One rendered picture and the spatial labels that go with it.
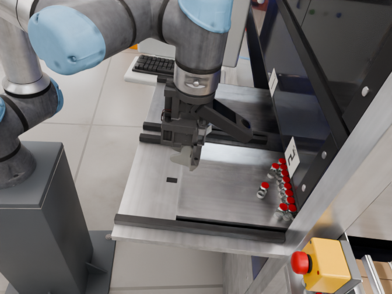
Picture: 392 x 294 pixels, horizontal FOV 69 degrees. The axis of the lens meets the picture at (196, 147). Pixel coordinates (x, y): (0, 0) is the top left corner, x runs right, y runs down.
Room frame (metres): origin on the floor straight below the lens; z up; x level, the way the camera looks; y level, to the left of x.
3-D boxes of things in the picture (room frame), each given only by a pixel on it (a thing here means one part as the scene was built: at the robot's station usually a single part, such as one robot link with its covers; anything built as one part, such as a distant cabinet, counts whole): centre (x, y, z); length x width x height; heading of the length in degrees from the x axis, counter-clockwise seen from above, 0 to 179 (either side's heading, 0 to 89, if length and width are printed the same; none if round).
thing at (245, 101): (0.84, -0.13, 0.90); 0.34 x 0.26 x 0.04; 93
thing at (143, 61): (1.20, 0.14, 0.82); 0.40 x 0.14 x 0.02; 90
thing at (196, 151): (0.40, 0.00, 1.11); 0.05 x 0.02 x 0.09; 3
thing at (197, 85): (0.42, 0.02, 1.25); 0.08 x 0.08 x 0.05
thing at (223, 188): (0.50, -0.14, 0.90); 0.34 x 0.26 x 0.04; 93
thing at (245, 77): (1.36, -0.19, 0.73); 1.98 x 0.01 x 0.25; 3
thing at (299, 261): (0.25, -0.23, 0.99); 0.04 x 0.04 x 0.04; 3
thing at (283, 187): (0.51, -0.25, 0.90); 0.18 x 0.02 x 0.05; 3
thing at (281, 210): (0.43, -0.23, 0.90); 0.02 x 0.02 x 0.05
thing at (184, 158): (0.40, 0.02, 1.06); 0.06 x 0.03 x 0.09; 93
